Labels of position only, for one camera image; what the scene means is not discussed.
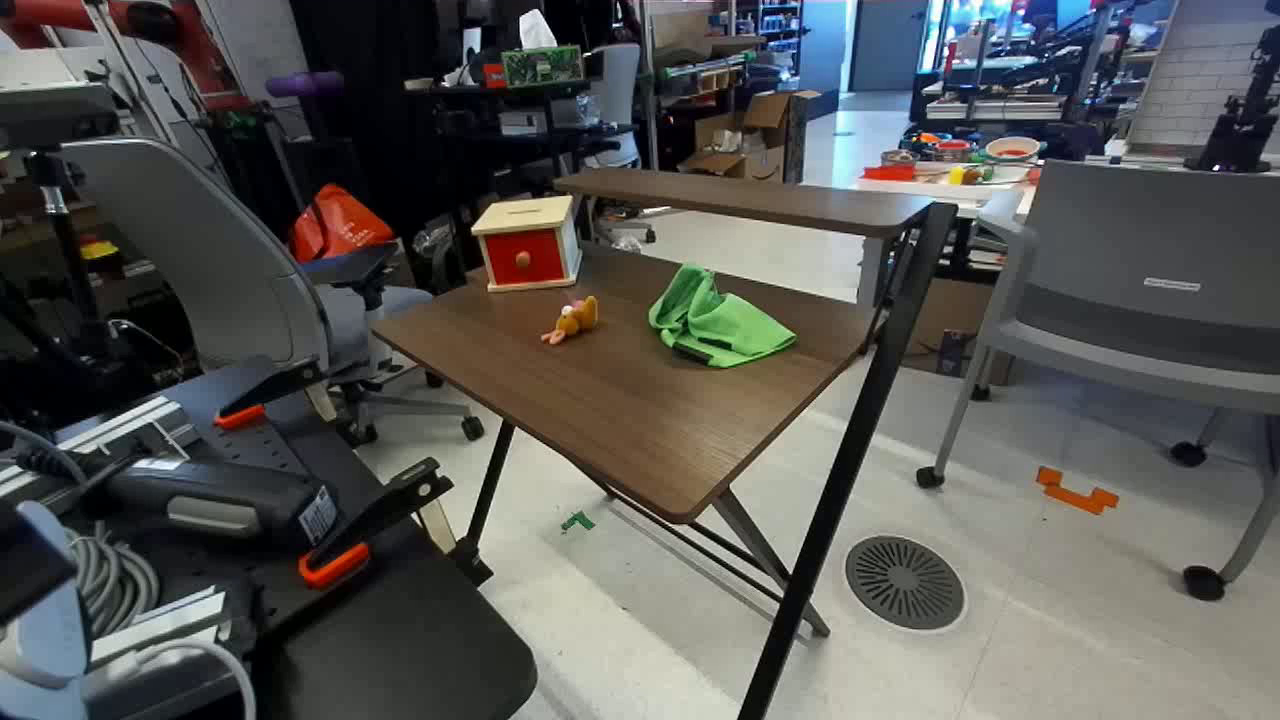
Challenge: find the red wooden drawer box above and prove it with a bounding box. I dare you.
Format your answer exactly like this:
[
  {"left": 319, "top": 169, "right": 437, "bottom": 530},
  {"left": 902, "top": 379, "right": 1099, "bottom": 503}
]
[{"left": 467, "top": 191, "right": 585, "bottom": 294}]

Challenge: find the dark wooden folding table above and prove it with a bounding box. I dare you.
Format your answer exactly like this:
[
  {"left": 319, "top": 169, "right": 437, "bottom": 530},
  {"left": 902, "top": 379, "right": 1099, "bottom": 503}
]
[{"left": 368, "top": 169, "right": 966, "bottom": 720}]

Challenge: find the orange toy animal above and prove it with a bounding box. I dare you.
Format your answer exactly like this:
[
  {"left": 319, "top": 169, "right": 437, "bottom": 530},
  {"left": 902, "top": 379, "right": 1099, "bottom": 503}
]
[{"left": 536, "top": 292, "right": 603, "bottom": 353}]

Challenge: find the green cloth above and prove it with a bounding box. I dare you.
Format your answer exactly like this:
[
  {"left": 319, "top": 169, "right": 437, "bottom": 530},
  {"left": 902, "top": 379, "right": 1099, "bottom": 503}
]
[{"left": 643, "top": 264, "right": 799, "bottom": 371}]

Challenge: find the cardboard box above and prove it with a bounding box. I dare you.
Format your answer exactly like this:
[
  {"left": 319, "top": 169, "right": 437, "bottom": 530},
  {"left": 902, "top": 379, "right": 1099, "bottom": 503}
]
[{"left": 681, "top": 89, "right": 828, "bottom": 183}]

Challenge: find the green circuit board box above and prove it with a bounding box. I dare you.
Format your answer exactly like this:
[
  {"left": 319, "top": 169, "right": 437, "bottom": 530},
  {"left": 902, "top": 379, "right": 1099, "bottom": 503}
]
[{"left": 499, "top": 42, "right": 588, "bottom": 93}]

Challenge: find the black clamp with orange tip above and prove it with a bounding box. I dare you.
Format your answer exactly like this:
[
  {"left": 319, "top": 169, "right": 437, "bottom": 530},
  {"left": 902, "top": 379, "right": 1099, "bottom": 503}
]
[
  {"left": 210, "top": 353, "right": 328, "bottom": 435},
  {"left": 292, "top": 456, "right": 456, "bottom": 593}
]

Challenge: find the orange bag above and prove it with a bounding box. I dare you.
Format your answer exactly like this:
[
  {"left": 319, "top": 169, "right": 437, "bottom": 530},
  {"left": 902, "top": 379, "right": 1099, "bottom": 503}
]
[{"left": 290, "top": 179, "right": 400, "bottom": 264}]

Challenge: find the round floor drain grate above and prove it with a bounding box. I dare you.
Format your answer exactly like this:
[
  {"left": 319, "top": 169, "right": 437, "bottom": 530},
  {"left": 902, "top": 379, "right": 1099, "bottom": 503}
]
[{"left": 841, "top": 530, "right": 968, "bottom": 635}]

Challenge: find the grey office chair on castors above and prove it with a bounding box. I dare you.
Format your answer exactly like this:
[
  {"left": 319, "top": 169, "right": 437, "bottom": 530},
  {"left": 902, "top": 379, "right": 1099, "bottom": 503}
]
[{"left": 54, "top": 134, "right": 489, "bottom": 449}]

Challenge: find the black handheld device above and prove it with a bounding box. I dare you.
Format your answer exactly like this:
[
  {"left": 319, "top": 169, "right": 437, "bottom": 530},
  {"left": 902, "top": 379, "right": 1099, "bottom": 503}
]
[{"left": 102, "top": 456, "right": 340, "bottom": 546}]

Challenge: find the grey plastic chair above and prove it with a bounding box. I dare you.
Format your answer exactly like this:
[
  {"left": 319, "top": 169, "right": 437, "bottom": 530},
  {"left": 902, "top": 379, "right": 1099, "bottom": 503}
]
[{"left": 912, "top": 159, "right": 1280, "bottom": 602}]

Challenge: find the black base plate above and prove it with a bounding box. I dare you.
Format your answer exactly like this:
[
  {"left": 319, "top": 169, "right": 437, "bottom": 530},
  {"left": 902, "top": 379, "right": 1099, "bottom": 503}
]
[{"left": 157, "top": 371, "right": 542, "bottom": 720}]

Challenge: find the orange floor bracket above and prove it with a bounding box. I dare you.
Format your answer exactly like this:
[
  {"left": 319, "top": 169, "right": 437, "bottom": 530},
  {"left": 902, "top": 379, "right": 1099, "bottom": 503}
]
[{"left": 1031, "top": 465, "right": 1125, "bottom": 518}]

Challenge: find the grey coiled cable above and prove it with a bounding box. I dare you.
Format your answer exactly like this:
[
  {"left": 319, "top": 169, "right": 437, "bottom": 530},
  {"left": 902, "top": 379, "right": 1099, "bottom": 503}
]
[{"left": 61, "top": 518, "right": 165, "bottom": 638}]

